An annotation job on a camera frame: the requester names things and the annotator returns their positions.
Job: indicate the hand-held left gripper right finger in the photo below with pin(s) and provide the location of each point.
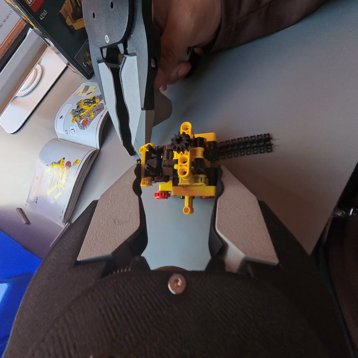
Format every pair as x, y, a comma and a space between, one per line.
246, 223

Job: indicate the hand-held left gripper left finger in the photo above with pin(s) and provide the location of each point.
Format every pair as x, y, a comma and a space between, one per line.
112, 223

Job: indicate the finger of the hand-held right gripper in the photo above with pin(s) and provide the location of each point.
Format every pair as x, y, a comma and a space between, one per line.
106, 89
134, 92

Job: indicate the yellow lego bulldozer model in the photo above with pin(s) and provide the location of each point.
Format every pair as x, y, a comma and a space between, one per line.
193, 179

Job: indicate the black lego track strip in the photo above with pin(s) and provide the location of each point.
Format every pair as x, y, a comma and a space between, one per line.
246, 146

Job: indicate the person's right forearm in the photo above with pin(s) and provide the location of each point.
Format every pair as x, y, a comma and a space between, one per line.
265, 16

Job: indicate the dark lego set box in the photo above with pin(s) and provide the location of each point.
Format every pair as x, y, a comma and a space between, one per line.
56, 33

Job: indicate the lego instruction booklet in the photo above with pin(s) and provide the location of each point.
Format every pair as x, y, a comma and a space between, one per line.
70, 173

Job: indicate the grey lego axle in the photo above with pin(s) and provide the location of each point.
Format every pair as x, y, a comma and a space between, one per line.
23, 216

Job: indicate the person's right hand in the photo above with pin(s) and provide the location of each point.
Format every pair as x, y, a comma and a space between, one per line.
184, 28

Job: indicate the silver monitor stand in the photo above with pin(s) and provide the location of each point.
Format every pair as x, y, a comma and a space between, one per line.
28, 106

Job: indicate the blue plastic bin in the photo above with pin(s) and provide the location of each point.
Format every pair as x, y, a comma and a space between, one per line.
14, 265

